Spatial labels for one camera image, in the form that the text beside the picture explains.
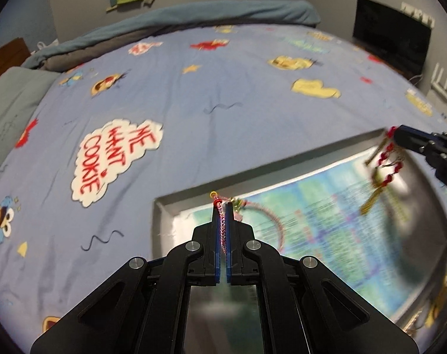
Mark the red bead gold bracelet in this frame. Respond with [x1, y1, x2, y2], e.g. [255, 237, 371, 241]
[359, 126, 405, 217]

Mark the pink string bracelet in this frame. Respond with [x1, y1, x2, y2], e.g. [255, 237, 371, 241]
[209, 190, 287, 255]

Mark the white wifi router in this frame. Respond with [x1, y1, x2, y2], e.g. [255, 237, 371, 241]
[430, 62, 447, 101]

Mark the grey shallow cardboard tray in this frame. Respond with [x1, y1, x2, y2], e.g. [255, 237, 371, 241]
[150, 130, 447, 325]

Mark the printed colourful paper sheet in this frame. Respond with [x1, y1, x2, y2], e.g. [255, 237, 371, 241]
[171, 148, 428, 320]

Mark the black tv monitor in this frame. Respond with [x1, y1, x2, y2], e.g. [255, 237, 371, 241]
[352, 0, 431, 75]

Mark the blue cartoon bed sheet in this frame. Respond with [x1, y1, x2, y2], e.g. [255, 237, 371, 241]
[0, 24, 447, 351]

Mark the grey-blue pillow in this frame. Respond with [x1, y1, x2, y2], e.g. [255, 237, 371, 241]
[0, 66, 59, 167]

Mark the teal rolled blanket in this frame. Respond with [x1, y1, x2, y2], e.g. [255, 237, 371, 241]
[22, 0, 321, 72]

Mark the wooden headboard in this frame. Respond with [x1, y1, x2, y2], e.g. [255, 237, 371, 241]
[0, 37, 31, 76]

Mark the white wall hook rack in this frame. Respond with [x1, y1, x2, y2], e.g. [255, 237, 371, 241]
[400, 2, 436, 29]

